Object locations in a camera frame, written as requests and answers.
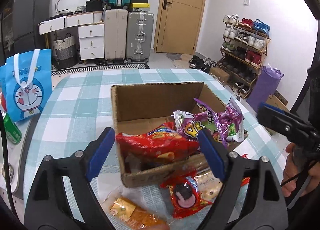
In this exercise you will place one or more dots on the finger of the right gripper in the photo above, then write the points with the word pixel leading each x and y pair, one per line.
pixel 296 130
pixel 265 108

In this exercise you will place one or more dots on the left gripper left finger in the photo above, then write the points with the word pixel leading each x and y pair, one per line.
pixel 47 204

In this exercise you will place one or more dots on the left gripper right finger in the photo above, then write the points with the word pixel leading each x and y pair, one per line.
pixel 264 205

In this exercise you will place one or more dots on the purple white snack bag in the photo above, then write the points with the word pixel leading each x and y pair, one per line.
pixel 231 123

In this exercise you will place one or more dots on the orange bread packet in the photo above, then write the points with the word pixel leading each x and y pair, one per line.
pixel 120 206

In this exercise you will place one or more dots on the red Oreo cookie packet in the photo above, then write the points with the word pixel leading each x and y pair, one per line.
pixel 185 195

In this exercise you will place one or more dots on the red triangular chip bag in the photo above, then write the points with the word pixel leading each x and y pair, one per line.
pixel 162 145

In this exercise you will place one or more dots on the clear pastry packet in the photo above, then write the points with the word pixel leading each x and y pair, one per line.
pixel 209 185

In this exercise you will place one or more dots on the large white red noodle bag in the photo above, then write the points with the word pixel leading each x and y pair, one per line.
pixel 134 164

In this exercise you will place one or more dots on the person's right hand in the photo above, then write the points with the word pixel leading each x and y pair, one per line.
pixel 290 171

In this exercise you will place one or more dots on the person's left hand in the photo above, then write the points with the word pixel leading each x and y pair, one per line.
pixel 158 227

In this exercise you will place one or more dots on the cardboard box on floor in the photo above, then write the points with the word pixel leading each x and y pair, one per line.
pixel 277 102

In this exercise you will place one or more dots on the purple rolled mat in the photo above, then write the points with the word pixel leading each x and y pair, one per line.
pixel 266 85

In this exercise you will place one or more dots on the wooden shoe rack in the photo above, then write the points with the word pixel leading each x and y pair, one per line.
pixel 243 51

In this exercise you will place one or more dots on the green soda can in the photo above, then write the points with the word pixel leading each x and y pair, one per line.
pixel 12 131

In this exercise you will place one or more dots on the brown cardboard box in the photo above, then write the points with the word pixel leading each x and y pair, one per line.
pixel 140 108

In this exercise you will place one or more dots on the blue Doraemon tote bag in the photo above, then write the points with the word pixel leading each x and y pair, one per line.
pixel 26 81

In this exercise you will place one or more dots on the wooden door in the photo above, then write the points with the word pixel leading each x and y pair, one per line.
pixel 178 26

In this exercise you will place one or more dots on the woven laundry basket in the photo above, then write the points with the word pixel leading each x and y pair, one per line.
pixel 65 48

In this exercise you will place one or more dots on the silver suitcase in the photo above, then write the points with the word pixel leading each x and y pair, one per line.
pixel 139 36

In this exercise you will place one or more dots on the beige suitcase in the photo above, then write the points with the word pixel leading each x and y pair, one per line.
pixel 115 29

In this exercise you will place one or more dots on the white drawer cabinet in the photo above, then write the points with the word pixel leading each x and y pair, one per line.
pixel 90 27

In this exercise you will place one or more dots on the black refrigerator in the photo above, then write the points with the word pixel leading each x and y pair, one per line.
pixel 20 25

